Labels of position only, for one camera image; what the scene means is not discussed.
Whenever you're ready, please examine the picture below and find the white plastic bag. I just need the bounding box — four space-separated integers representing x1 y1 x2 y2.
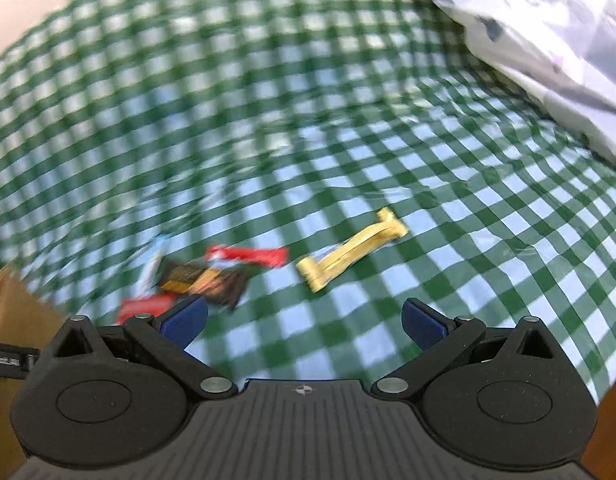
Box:
405 0 616 176

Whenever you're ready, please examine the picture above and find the cardboard box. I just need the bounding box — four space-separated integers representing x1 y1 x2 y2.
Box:
0 266 69 480

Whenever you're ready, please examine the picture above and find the light blue snack packet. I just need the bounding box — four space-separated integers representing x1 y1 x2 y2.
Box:
138 235 169 293

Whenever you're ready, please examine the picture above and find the brown black chocolate bar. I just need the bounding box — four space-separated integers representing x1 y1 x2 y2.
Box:
158 259 256 311

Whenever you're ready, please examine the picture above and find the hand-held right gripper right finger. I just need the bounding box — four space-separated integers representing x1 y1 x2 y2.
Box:
370 297 568 401

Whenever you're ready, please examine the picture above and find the green checked blanket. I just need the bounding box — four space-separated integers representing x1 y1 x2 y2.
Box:
0 0 616 406

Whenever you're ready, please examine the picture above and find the small plain red packet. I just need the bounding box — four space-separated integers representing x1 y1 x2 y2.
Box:
115 294 176 326

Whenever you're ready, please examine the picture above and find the yellow snack bar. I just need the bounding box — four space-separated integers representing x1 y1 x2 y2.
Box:
295 206 409 295

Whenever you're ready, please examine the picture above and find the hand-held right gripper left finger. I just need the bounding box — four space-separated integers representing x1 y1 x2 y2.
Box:
38 294 239 401

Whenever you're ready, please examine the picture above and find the slim red white packet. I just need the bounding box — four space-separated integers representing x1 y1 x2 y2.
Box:
205 245 289 270

